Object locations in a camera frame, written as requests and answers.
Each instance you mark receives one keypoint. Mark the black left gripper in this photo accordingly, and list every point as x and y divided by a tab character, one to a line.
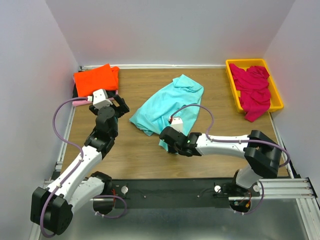
122	109

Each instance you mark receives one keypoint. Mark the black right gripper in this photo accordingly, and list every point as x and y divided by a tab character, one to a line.
171	149

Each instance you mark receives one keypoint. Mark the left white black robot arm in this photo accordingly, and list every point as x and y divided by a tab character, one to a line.
53	207

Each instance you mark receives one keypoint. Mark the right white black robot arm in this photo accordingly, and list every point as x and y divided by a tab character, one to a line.
261	153

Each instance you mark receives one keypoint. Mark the black folded t shirt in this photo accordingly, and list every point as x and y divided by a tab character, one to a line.
110	93

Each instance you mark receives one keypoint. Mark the orange folded t shirt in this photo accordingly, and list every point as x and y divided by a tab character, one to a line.
104	77

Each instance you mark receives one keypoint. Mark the pink folded t shirt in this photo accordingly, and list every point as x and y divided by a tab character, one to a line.
78	101

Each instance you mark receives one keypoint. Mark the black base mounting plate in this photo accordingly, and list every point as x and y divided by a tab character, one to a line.
175	193

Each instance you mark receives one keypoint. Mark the magenta crumpled t shirt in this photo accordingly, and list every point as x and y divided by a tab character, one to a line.
255	97

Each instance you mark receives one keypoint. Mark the yellow plastic bin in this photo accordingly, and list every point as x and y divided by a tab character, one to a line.
276	102

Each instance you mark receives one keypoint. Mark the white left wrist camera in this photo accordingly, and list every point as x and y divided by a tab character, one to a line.
101	99

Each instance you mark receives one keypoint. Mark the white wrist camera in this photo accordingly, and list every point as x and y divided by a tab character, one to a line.
176	123
101	99

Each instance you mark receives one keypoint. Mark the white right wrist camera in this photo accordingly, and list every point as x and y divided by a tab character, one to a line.
176	123

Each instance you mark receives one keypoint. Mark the aluminium frame rail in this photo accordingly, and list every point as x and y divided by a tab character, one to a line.
284	188

